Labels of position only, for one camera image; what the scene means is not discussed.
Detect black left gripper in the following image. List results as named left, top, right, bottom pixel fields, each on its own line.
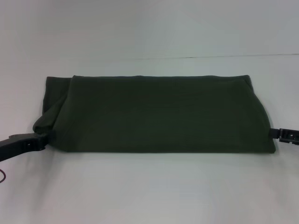
left=0, top=130, right=57, bottom=163

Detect dark green shirt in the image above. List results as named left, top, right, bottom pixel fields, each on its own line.
left=32, top=74, right=276, bottom=154

